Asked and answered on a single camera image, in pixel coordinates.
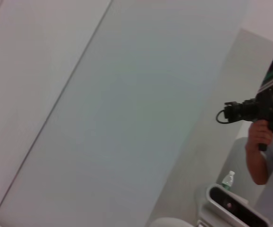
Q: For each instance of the person's bare hand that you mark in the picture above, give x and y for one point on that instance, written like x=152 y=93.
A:
x=257 y=134

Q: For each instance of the person's bare forearm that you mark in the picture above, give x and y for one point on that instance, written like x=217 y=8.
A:
x=259 y=165

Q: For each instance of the clear plastic water bottle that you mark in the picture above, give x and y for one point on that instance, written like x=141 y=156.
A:
x=228 y=180

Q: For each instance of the silver head camera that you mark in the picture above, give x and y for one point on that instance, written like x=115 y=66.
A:
x=221 y=196

